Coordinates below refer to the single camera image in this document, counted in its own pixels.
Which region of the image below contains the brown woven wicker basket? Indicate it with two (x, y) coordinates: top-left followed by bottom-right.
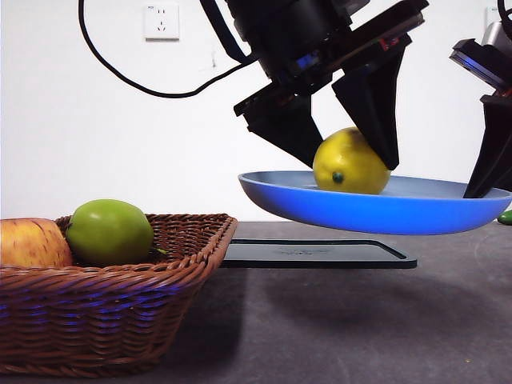
(0, 213), (239, 379)

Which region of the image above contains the black flat tray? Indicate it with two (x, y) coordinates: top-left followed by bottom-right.
(219, 238), (418, 270)

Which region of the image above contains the blue round plate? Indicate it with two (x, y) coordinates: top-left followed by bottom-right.
(237, 170), (512, 236)

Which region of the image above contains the red yellow apple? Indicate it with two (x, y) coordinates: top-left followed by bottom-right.
(0, 218), (75, 270)

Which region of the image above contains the yellow lemon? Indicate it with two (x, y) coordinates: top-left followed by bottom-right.
(312, 126), (392, 196)

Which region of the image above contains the thick black cable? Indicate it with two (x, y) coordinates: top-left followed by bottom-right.
(198, 0), (251, 64)

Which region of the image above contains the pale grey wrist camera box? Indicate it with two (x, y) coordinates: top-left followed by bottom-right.
(482, 22), (512, 55)

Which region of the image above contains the green apple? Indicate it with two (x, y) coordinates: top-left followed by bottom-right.
(65, 198), (169, 267)

